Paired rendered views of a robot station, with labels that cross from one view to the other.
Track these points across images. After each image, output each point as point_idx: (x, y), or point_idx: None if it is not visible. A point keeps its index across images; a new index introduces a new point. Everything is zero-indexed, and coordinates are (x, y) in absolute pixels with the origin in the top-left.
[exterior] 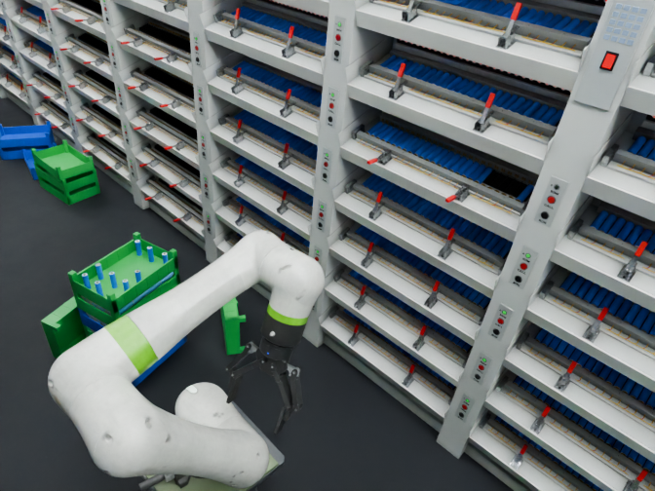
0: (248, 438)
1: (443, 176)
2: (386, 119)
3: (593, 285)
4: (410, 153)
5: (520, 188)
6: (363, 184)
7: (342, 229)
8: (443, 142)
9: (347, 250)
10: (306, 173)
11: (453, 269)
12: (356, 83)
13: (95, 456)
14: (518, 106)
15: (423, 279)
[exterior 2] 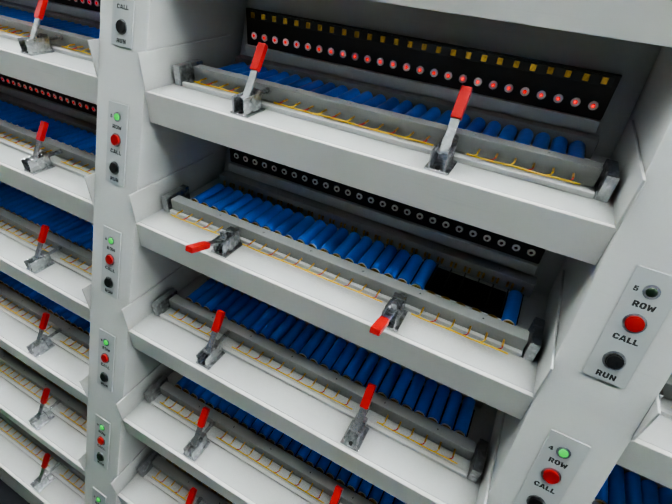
0: None
1: (347, 278)
2: (231, 180)
3: (646, 486)
4: (279, 234)
5: (494, 298)
6: (189, 297)
7: (152, 380)
8: (335, 218)
9: (159, 423)
10: (81, 280)
11: (377, 472)
12: (164, 91)
13: None
14: (496, 134)
15: (306, 476)
